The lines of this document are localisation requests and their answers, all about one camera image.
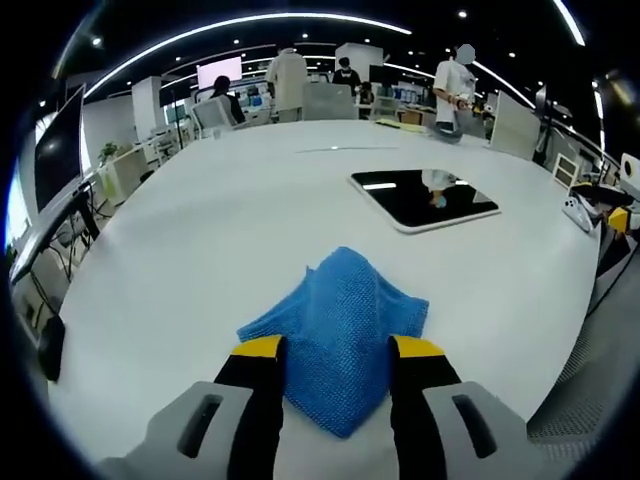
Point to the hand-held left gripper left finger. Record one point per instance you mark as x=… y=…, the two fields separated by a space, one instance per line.
x=260 y=400

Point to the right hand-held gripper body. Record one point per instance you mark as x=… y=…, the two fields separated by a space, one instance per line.
x=632 y=175

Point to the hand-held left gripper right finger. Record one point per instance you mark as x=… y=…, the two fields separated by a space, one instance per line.
x=415 y=400

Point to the blue cleaning cloth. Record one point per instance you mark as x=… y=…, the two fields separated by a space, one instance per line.
x=340 y=350

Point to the white handheld device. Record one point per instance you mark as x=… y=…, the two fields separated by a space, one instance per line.
x=580 y=215

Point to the white framed cabinet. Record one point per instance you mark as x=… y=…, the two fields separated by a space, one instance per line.
x=566 y=170

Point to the black tripod stand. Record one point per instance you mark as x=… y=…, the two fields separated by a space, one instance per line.
x=544 y=125

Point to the white desk divider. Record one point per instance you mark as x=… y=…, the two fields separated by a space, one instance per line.
x=515 y=127

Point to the long curved ceiling light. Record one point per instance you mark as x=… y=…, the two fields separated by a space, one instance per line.
x=240 y=25
x=570 y=20

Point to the grey curved band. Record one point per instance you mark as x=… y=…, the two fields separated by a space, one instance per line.
x=447 y=135

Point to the black bag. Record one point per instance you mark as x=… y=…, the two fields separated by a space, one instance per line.
x=52 y=350

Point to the yellow paper sheets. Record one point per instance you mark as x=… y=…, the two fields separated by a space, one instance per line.
x=400 y=125

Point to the white mesh office chair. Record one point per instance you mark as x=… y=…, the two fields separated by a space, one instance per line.
x=387 y=106

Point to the table socket strip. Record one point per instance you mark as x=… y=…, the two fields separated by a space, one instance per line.
x=345 y=148

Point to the small clear cup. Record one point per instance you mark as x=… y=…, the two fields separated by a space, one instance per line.
x=217 y=134

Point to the potted green plant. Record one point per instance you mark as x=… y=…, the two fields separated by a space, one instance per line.
x=109 y=152

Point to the black light stand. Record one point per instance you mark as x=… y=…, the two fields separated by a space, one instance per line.
x=176 y=120

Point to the grey desk divider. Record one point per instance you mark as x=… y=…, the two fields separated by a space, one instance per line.
x=327 y=101

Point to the large black monitor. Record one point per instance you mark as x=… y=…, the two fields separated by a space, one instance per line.
x=57 y=150

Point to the black desk frame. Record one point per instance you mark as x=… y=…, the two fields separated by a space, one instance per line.
x=47 y=237

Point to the pink wall screen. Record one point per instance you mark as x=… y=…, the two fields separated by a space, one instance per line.
x=219 y=72

